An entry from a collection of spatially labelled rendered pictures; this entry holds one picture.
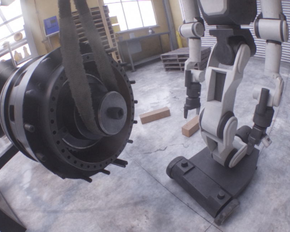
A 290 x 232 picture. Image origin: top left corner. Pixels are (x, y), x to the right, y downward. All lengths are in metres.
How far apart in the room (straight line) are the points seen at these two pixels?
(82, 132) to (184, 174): 0.77
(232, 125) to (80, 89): 0.62
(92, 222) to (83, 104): 1.01
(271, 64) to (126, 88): 0.59
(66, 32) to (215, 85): 0.65
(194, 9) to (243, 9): 0.29
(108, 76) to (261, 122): 0.60
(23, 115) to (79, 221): 1.06
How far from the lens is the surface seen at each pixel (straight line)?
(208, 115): 0.75
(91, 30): 0.47
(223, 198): 0.96
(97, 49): 0.48
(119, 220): 1.21
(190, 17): 0.86
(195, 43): 0.86
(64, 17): 0.44
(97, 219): 1.29
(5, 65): 3.07
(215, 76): 0.75
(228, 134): 0.74
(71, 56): 0.42
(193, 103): 0.91
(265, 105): 0.63
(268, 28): 0.61
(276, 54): 0.64
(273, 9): 0.64
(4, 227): 1.63
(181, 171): 1.08
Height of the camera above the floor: 1.06
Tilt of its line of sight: 29 degrees down
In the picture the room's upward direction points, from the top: 14 degrees counter-clockwise
